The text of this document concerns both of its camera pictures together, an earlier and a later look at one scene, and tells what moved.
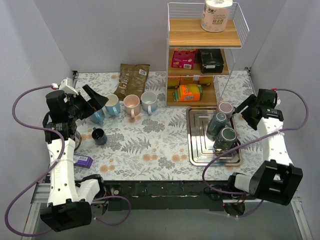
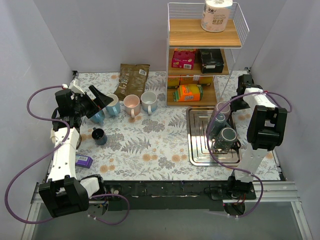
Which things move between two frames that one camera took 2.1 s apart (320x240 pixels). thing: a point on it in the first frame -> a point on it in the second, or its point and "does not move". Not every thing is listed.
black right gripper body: (249, 110) -> (235, 105)
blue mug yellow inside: (98, 116) does not move
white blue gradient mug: (149, 100) does not move
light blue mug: (112, 106) does not move
